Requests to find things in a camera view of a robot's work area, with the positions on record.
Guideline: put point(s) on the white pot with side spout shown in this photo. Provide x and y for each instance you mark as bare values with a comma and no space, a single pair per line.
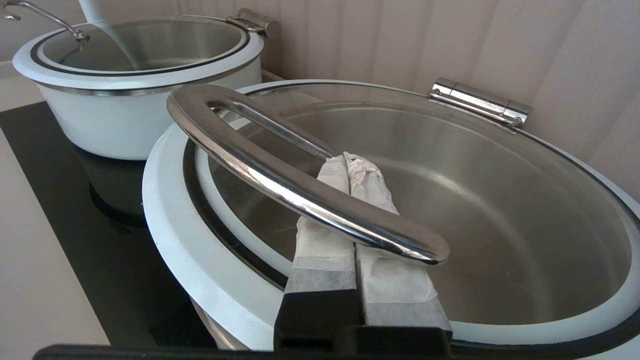
125,125

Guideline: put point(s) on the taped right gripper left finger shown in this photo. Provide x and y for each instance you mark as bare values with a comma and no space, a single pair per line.
322,260

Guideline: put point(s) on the glass lid with white rim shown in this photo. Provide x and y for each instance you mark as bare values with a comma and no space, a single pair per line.
150,45
500,200

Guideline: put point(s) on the black glass cooktop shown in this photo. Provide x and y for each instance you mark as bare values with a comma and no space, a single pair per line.
100,225

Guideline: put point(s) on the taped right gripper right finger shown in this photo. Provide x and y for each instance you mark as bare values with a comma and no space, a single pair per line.
395,290

